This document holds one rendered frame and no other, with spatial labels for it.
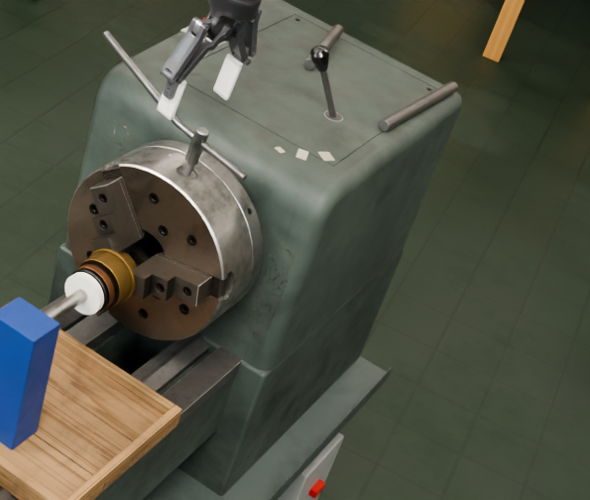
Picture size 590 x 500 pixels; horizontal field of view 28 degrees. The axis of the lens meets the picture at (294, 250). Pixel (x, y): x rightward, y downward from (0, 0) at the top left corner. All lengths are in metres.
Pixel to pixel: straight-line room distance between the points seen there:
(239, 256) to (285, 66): 0.49
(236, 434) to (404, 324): 1.69
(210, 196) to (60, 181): 2.16
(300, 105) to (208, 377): 0.51
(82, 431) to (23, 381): 0.19
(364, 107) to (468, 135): 2.90
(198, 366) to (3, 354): 0.46
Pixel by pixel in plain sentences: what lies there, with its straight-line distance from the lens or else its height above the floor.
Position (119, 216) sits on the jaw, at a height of 1.15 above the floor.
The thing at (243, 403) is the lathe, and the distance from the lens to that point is 2.22.
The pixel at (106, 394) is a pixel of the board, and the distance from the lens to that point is 2.01.
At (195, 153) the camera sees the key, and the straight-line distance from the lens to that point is 1.89.
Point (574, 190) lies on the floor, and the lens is 5.05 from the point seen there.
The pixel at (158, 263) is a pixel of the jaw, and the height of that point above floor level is 1.11.
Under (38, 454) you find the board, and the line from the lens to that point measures 1.89.
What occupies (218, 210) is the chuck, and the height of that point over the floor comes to 1.21.
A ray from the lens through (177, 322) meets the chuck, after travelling 2.00.
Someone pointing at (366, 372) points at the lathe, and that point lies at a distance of 2.77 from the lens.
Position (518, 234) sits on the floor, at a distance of 4.58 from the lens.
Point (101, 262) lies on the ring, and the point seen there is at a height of 1.12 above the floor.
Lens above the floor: 2.26
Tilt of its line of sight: 34 degrees down
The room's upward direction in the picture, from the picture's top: 19 degrees clockwise
